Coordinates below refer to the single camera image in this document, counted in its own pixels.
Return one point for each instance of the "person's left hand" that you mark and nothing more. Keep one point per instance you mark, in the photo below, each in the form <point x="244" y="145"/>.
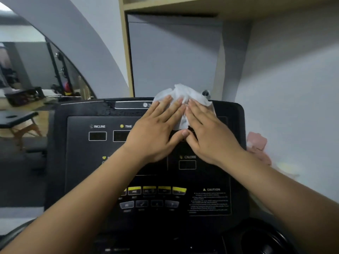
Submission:
<point x="151" y="137"/>

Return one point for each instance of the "person's right hand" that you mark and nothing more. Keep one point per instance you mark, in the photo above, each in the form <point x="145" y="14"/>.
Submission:
<point x="214" y="142"/>

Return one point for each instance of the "pink wipes packet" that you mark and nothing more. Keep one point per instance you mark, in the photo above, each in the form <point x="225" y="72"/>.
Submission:
<point x="257" y="141"/>

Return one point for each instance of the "white wet wipe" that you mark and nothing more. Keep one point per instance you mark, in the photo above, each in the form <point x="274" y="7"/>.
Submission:
<point x="182" y="91"/>

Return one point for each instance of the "person's left forearm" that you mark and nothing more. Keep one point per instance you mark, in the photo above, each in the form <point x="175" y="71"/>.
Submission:
<point x="74" y="208"/>

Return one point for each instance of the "person's right forearm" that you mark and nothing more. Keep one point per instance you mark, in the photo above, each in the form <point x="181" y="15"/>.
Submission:
<point x="286" y="203"/>

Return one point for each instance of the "black round knob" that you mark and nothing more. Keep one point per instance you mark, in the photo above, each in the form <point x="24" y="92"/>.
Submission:
<point x="206" y="93"/>

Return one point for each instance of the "white paper cup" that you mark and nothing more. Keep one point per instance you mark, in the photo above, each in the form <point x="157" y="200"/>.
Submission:
<point x="287" y="169"/>

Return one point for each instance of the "red weight plates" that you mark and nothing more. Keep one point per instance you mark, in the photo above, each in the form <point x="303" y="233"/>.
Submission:
<point x="68" y="88"/>

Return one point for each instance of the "black power rack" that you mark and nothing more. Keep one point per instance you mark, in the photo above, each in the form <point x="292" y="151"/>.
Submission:
<point x="54" y="66"/>

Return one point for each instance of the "low black storage rack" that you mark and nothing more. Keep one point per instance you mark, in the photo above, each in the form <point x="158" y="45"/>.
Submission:
<point x="23" y="96"/>

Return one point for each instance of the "black massage table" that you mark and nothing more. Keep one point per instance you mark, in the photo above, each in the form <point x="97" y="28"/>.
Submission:
<point x="16" y="117"/>

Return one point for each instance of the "wooden ladder frame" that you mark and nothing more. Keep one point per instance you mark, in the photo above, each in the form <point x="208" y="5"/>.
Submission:
<point x="84" y="89"/>

